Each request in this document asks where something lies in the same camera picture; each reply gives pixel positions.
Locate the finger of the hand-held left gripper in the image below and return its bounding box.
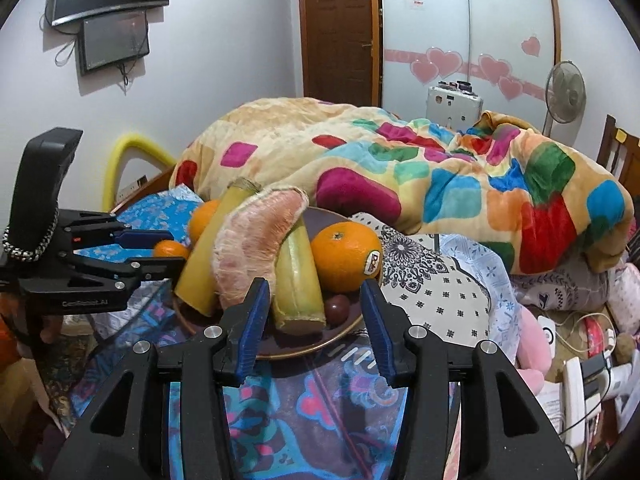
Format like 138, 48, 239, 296
59, 210, 174, 252
62, 252, 187, 292

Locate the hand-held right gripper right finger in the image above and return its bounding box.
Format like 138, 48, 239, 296
360, 277, 571, 480

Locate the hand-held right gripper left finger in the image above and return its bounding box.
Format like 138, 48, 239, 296
50, 276, 273, 480

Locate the small tangerine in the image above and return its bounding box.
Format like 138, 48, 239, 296
153, 240, 192, 261

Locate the small dark red fruit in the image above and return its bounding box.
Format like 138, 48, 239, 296
324, 294, 351, 325

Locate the purple plate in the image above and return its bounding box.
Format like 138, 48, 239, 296
172, 205, 369, 359

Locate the large orange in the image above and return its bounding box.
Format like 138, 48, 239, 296
310, 222, 384, 294
188, 199, 222, 243

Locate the yellow sugar cane piece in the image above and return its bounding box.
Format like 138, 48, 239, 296
174, 177, 264, 317
271, 215, 328, 336

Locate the peeled pomelo segment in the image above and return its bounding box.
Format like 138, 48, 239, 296
212, 185, 311, 311

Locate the person's left hand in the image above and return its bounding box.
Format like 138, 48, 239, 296
40, 312, 64, 346

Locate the white patterned cloth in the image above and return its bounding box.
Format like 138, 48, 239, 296
349, 211, 522, 363

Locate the yellow foam tube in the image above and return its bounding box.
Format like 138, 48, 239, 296
102, 132, 177, 212

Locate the blue patterned bedsheet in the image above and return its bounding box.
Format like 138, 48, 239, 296
65, 182, 461, 480

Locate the pink plush toy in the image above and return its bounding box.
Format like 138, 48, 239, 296
514, 304, 557, 397

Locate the colourful patchwork blanket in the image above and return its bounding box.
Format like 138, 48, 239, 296
170, 97, 629, 277

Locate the grey pillow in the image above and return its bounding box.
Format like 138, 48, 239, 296
510, 254, 626, 311

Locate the white power strip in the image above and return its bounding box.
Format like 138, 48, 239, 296
561, 359, 602, 447

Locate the pink patterned pillow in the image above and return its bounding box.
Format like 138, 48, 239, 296
606, 260, 640, 312

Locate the brown wooden door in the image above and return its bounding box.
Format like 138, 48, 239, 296
298, 0, 384, 109

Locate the standing fan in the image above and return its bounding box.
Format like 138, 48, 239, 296
541, 61, 587, 139

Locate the wardrobe with pink hearts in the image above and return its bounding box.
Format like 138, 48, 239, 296
376, 0, 562, 137

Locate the wooden bed frame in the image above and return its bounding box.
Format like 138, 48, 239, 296
109, 164, 177, 217

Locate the wall socket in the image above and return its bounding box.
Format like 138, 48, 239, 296
119, 174, 149, 197

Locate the braided wrist strap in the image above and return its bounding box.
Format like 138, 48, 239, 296
1, 209, 57, 262

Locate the small wall monitor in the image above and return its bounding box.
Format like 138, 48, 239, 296
76, 10, 151, 77

